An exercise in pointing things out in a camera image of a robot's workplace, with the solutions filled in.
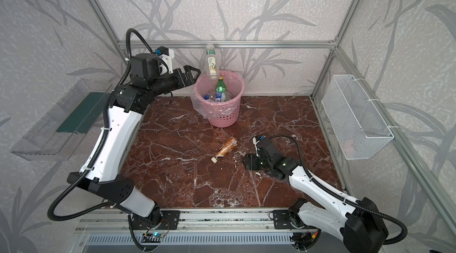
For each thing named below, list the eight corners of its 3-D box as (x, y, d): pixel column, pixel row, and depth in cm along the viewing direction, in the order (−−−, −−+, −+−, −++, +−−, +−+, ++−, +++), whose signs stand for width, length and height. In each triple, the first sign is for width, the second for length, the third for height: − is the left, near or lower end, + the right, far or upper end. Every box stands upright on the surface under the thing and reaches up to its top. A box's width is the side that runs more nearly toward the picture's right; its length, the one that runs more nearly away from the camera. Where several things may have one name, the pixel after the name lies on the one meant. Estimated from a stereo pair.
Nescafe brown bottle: (212, 161, 93) (210, 156, 88) (233, 140, 100) (233, 135, 96) (217, 166, 91) (216, 161, 86) (239, 145, 99) (239, 140, 94)
